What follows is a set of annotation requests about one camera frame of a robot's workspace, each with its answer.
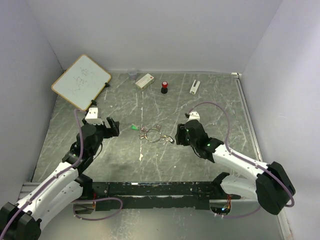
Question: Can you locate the white corner bracket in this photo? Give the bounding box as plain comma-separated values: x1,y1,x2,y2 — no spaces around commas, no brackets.
231,72,242,78

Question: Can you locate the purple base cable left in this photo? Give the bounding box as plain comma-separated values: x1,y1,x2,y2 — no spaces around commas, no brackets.
72,197,123,221

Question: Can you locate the red black stamp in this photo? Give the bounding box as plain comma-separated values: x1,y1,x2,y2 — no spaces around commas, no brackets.
161,81,168,94

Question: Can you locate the white cardboard box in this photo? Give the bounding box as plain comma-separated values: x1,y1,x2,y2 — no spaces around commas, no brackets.
135,73,155,91

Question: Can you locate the large metal keyring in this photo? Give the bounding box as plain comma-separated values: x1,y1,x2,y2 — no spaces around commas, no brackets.
145,128,162,143

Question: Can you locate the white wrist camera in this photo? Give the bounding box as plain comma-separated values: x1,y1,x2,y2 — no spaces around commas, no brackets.
185,111,200,122
84,106,104,126

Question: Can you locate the white plastic clip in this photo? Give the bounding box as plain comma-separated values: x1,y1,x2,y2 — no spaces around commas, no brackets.
189,79,201,95

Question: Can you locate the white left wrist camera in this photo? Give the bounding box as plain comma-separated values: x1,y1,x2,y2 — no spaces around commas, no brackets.
84,106,104,126

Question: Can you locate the silver key bunch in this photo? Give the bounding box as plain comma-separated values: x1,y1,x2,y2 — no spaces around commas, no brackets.
139,123,162,143

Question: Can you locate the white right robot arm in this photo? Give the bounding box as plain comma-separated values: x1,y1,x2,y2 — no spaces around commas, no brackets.
175,119,296,215

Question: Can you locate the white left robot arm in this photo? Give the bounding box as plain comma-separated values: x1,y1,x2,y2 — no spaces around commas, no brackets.
0,117,120,240

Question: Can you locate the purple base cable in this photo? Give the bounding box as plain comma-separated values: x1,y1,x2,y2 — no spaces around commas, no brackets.
72,197,123,221
214,204,262,220

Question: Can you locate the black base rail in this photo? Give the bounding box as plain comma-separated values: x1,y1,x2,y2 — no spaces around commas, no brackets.
81,181,228,210

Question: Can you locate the clear plastic cup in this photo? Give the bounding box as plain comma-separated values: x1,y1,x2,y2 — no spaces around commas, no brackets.
127,68,138,80

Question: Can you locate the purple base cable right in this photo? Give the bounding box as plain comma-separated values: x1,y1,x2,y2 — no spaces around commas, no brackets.
214,204,262,220

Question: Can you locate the small framed whiteboard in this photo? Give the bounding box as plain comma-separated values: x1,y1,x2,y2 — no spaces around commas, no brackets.
51,54,112,111

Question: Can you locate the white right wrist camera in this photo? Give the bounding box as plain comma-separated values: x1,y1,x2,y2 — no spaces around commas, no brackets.
185,111,200,122

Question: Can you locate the black tagged key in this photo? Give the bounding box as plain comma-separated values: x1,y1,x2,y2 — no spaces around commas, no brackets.
162,135,175,145

